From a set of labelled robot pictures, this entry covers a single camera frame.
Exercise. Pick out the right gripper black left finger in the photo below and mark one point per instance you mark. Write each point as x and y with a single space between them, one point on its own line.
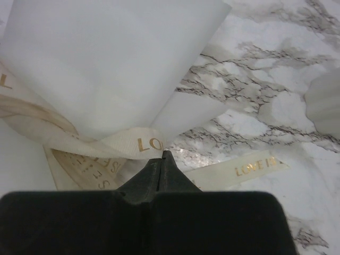
145 185

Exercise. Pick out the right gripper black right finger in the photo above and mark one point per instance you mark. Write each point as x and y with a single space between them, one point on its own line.
173 184

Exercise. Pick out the cream ribbon with gold letters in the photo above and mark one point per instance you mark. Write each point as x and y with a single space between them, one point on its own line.
72 125

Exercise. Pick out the white wrapping paper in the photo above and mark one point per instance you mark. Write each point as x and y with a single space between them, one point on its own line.
113 65

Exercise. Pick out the white ribbed vase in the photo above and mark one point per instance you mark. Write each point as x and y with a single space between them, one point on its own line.
322 103

